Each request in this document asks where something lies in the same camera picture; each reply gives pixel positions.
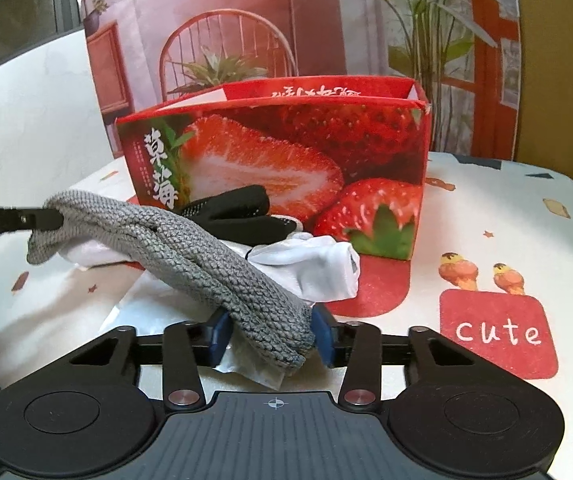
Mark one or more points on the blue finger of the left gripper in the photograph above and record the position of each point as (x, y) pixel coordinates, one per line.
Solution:
(40, 219)

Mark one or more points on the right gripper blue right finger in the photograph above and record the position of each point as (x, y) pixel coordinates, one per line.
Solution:
(357, 347)

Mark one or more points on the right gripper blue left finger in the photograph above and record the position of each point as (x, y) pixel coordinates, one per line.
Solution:
(186, 347)

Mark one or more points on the grey knitted cloth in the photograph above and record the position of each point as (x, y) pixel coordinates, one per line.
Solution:
(181, 254)

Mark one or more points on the white cloth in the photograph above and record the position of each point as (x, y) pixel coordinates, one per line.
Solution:
(313, 268)

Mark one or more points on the black dotted glove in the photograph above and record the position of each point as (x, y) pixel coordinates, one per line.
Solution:
(240, 216)

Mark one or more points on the printed living room backdrop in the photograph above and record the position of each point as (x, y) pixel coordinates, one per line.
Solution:
(466, 54)

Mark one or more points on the cartoon printed tablecloth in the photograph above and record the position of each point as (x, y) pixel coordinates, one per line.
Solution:
(492, 269)

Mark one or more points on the red strawberry cardboard box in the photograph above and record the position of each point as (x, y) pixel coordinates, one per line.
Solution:
(346, 155)

